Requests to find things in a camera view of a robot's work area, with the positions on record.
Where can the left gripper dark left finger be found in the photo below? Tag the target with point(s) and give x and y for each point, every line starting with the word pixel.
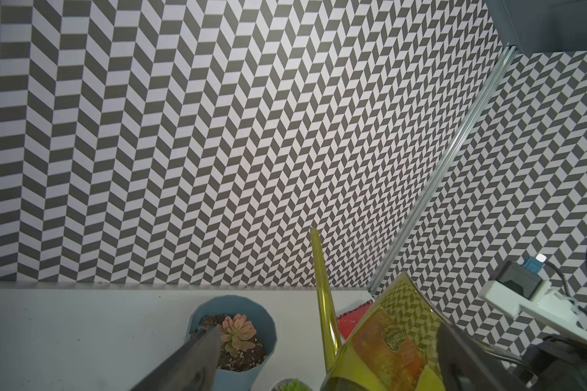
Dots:
pixel 191 367

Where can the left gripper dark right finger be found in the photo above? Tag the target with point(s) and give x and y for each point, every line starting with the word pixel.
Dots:
pixel 465 366

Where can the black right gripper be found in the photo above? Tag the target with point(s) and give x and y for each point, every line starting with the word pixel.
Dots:
pixel 557 363

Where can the green transparent watering can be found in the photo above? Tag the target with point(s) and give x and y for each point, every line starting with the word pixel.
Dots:
pixel 393 346

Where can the blue-grey plant pot pink succulent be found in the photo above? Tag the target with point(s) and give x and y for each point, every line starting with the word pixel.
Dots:
pixel 247 335

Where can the white pot green succulent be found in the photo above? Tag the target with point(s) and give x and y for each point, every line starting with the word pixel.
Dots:
pixel 291 385

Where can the red candy bag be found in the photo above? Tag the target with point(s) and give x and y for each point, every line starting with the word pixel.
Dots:
pixel 350 319

